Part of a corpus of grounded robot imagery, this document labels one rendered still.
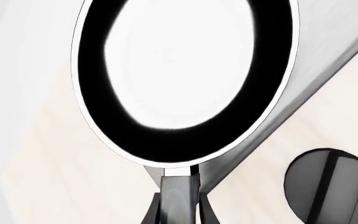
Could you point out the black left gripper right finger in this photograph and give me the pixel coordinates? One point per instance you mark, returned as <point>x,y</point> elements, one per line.
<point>206,214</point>

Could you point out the round black stove knob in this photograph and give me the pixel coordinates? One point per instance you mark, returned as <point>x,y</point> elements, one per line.
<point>328,186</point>

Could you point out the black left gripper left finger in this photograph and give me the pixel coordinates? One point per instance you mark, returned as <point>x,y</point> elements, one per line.
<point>151,214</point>

